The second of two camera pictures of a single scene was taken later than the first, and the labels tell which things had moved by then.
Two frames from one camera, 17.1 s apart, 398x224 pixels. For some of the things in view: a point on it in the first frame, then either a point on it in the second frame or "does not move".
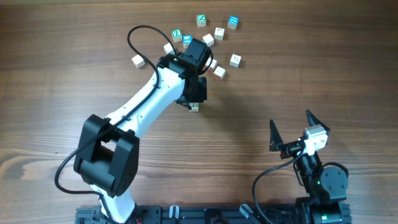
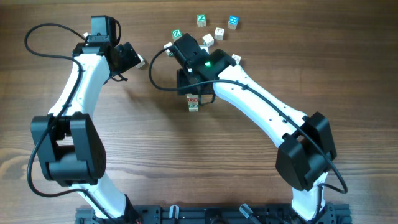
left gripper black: [203, 96] -> [131, 58]
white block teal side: [208, 40] does not move
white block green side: [168, 48] does not move
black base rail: [224, 214] does not move
